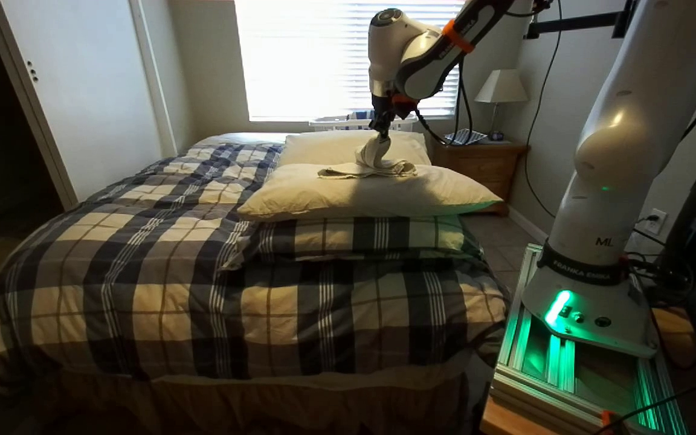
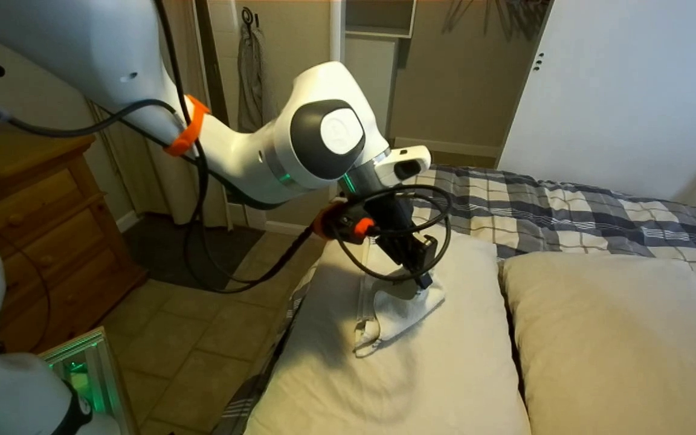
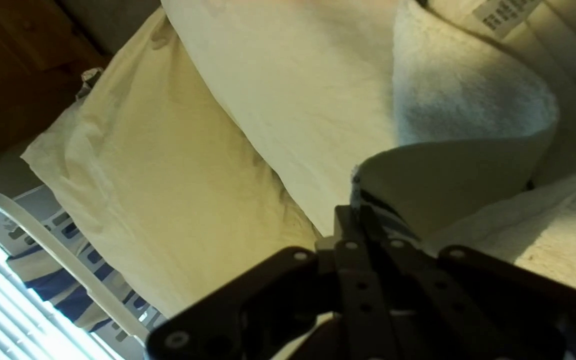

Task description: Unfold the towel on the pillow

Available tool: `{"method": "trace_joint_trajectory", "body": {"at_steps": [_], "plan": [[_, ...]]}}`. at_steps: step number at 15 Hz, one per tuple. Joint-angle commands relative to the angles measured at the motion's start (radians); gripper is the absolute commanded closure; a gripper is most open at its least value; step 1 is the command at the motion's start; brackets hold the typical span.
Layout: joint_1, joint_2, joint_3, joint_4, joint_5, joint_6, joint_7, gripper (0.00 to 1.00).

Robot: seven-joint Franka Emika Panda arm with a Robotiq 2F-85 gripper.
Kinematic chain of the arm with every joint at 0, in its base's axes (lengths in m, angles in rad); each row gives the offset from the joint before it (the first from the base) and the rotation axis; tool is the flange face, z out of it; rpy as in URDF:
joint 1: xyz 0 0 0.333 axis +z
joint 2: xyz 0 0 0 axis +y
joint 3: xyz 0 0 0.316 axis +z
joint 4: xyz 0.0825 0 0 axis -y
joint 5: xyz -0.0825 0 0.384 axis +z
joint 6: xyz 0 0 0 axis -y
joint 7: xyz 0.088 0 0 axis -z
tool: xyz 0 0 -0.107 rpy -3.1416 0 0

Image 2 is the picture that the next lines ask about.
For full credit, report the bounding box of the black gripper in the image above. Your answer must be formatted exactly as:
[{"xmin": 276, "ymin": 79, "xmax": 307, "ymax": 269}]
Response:
[{"xmin": 362, "ymin": 188, "xmax": 439, "ymax": 293}]

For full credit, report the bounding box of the white towel with blue stripes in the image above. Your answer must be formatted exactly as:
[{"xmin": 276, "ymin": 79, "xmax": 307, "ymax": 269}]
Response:
[{"xmin": 350, "ymin": 272, "xmax": 450, "ymax": 360}]

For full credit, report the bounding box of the large beige pillow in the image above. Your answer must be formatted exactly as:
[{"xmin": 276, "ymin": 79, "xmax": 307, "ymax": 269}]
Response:
[{"xmin": 241, "ymin": 219, "xmax": 533, "ymax": 435}]

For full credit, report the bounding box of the blue plaid comforter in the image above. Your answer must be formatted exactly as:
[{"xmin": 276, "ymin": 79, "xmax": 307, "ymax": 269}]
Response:
[{"xmin": 212, "ymin": 164, "xmax": 696, "ymax": 435}]

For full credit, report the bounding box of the white framed shelf unit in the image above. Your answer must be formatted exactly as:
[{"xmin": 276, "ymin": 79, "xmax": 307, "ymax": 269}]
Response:
[{"xmin": 335, "ymin": 0, "xmax": 421, "ymax": 148}]

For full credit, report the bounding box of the dark floor rug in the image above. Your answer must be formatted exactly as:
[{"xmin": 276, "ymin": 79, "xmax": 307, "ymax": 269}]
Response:
[{"xmin": 120, "ymin": 214, "xmax": 265, "ymax": 294}]

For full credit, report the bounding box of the white door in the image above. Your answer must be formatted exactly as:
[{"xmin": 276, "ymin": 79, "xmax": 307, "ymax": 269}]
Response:
[{"xmin": 495, "ymin": 0, "xmax": 696, "ymax": 202}]

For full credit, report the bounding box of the beige curtain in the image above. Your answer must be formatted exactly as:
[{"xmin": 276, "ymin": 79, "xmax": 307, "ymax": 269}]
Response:
[{"xmin": 91, "ymin": 0, "xmax": 237, "ymax": 229}]

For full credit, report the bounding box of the wooden dresser with drawers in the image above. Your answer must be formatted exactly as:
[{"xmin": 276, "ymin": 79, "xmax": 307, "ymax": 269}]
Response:
[{"xmin": 0, "ymin": 128, "xmax": 148, "ymax": 357}]

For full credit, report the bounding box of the thin black cable loop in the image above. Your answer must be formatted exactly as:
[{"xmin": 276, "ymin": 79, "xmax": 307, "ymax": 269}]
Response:
[{"xmin": 334, "ymin": 183, "xmax": 455, "ymax": 284}]

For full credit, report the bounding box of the black wrist camera orange mount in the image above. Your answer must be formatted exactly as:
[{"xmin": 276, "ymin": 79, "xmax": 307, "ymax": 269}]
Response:
[{"xmin": 311, "ymin": 201, "xmax": 382, "ymax": 244}]

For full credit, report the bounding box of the dark hanging cord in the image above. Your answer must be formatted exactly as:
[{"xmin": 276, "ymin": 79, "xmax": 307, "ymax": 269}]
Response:
[{"xmin": 237, "ymin": 4, "xmax": 267, "ymax": 133}]

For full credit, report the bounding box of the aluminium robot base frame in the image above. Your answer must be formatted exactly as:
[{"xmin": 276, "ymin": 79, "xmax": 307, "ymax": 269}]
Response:
[{"xmin": 38, "ymin": 324, "xmax": 138, "ymax": 435}]

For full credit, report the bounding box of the thick black cable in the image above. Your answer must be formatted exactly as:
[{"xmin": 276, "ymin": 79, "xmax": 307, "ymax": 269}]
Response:
[{"xmin": 0, "ymin": 70, "xmax": 335, "ymax": 294}]

